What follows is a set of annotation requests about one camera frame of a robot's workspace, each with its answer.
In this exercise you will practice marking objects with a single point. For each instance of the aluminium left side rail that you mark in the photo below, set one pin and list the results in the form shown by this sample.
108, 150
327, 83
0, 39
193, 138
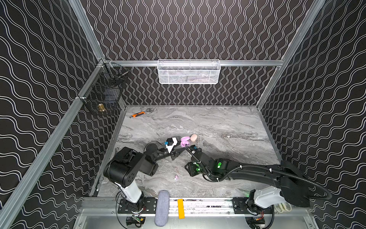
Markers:
17, 199

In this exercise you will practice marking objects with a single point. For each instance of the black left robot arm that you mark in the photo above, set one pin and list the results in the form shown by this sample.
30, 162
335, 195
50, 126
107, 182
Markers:
122, 169

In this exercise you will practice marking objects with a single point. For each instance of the purple earbud charging case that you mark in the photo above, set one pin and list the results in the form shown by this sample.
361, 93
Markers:
185, 141

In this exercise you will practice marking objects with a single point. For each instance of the white mesh wall basket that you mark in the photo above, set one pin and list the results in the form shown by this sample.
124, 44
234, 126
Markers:
189, 75

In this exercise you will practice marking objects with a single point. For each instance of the black wire wall basket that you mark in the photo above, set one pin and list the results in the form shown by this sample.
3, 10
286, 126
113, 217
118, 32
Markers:
106, 89

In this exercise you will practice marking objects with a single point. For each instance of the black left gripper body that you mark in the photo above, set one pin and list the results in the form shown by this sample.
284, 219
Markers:
176, 152

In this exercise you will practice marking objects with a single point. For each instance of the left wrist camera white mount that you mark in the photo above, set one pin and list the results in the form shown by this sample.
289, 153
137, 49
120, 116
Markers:
170, 143

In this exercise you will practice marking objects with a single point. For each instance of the aluminium horizontal back rail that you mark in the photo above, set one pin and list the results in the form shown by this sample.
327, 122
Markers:
223, 63

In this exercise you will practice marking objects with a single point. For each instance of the yellow tape strip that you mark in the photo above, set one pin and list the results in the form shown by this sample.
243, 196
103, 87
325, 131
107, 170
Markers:
181, 209

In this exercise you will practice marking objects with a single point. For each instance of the white handled scissors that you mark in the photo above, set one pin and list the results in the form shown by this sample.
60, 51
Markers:
283, 207

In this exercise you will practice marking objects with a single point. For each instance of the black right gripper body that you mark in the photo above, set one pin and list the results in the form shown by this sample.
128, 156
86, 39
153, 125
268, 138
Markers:
196, 151

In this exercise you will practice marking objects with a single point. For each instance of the aluminium corner post left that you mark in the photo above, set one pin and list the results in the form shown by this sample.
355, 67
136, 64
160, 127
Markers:
83, 20

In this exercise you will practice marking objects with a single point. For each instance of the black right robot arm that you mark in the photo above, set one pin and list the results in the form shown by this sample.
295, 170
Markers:
285, 176

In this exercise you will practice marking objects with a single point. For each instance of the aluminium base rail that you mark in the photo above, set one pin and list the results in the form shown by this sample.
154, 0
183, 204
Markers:
195, 207

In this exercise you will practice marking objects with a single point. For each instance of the aluminium corner post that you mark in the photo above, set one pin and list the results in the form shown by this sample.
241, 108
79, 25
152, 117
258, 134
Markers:
308, 20
83, 20

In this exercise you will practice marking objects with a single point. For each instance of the brass fitting in basket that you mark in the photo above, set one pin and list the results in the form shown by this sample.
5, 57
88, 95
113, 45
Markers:
101, 108

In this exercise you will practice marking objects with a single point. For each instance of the adjustable wrench orange handle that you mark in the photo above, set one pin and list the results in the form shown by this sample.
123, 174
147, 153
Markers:
141, 113

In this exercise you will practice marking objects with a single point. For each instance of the grey foam roller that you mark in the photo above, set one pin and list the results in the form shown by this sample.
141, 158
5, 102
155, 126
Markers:
162, 208

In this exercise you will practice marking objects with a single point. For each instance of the pink earbud charging case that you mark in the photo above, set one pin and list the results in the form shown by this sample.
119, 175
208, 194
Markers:
193, 137

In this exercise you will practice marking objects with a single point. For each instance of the aluminium corner post right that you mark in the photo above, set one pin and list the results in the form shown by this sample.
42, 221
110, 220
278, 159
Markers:
308, 20

